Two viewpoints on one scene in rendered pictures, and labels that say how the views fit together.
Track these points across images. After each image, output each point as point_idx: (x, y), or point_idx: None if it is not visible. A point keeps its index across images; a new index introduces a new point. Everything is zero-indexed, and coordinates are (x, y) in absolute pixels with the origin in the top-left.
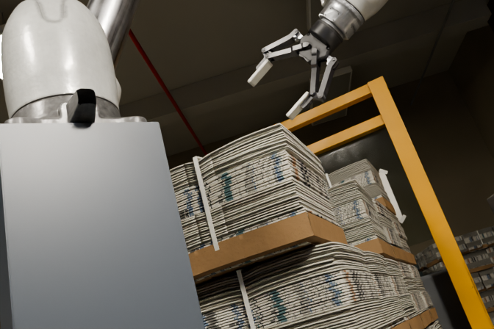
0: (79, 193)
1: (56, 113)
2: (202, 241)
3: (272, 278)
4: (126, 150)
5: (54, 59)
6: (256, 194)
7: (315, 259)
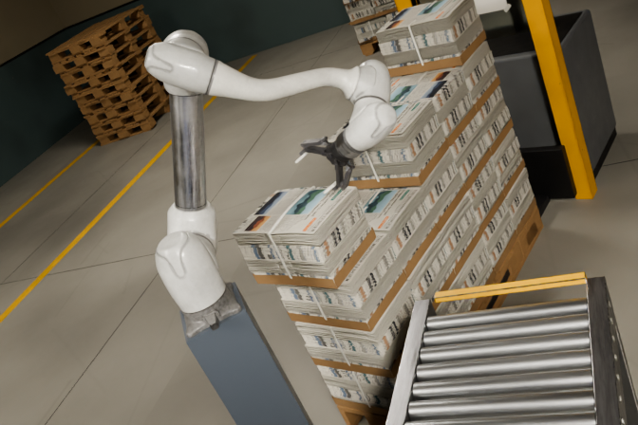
0: (224, 353)
1: (202, 319)
2: (283, 272)
3: (323, 287)
4: (236, 329)
5: (191, 297)
6: (306, 263)
7: (342, 287)
